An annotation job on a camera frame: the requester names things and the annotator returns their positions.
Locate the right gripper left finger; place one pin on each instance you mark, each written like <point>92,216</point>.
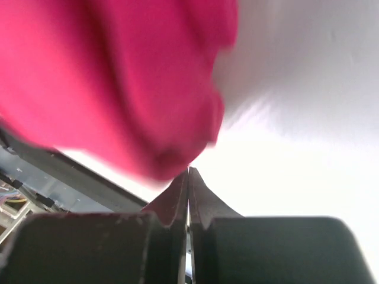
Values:
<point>148,246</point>

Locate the pink t shirt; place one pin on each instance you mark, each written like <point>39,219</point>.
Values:
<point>127,81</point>

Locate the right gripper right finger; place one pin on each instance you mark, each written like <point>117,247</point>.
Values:
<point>227,247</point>

